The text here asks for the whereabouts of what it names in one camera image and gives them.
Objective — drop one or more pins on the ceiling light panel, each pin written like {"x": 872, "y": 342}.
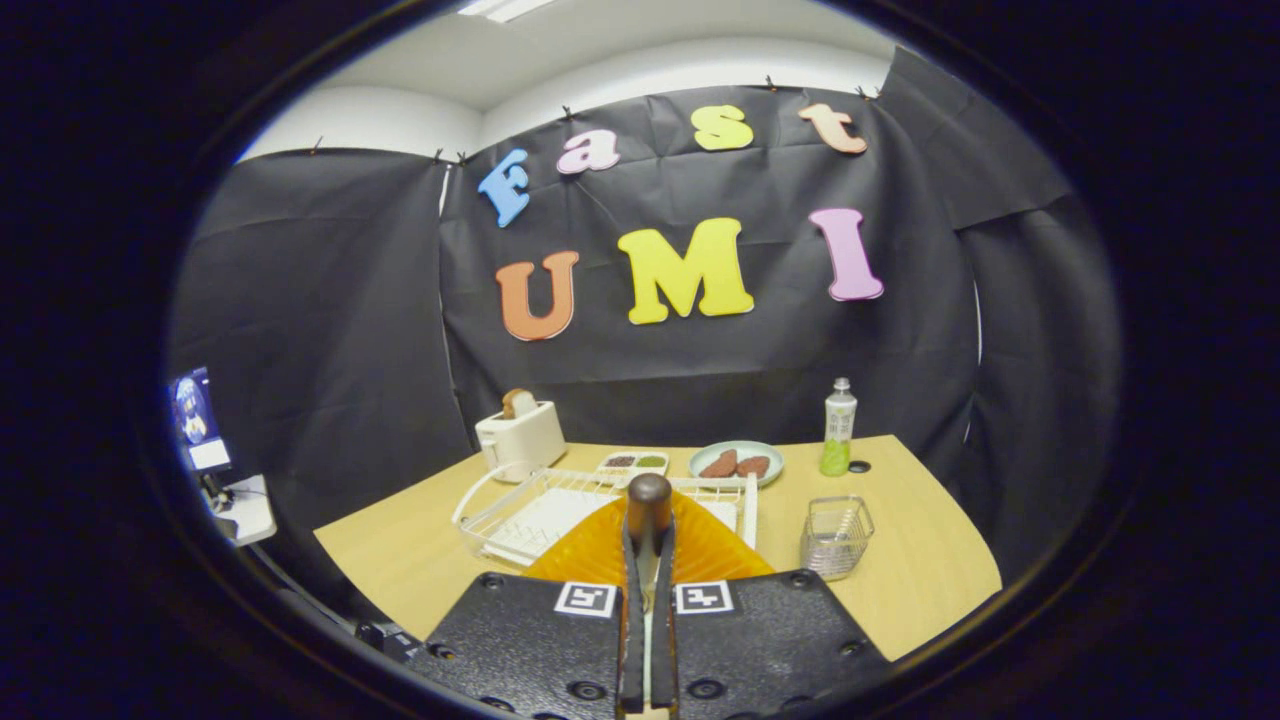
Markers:
{"x": 505, "y": 8}

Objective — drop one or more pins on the white divided bean tray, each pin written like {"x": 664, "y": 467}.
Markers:
{"x": 633, "y": 468}

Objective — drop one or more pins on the computer monitor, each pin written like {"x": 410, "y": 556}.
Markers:
{"x": 195, "y": 415}

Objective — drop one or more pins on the green and white drink bottle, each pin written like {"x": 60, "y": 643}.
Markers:
{"x": 838, "y": 430}

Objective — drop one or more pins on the toast slice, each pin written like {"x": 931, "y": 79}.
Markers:
{"x": 518, "y": 403}

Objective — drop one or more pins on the brown meat patty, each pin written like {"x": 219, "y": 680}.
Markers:
{"x": 753, "y": 466}
{"x": 718, "y": 464}

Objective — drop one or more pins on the light green plate with meat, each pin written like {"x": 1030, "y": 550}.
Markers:
{"x": 735, "y": 447}

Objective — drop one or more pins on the black backdrop cloth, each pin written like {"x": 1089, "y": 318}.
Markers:
{"x": 330, "y": 300}

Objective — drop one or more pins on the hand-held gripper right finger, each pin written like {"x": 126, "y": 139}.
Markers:
{"x": 770, "y": 640}

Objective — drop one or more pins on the white toaster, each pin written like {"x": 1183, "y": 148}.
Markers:
{"x": 525, "y": 440}

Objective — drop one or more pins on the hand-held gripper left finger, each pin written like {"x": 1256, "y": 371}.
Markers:
{"x": 530, "y": 640}

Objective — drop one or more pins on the white side table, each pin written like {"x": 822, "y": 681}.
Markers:
{"x": 250, "y": 510}

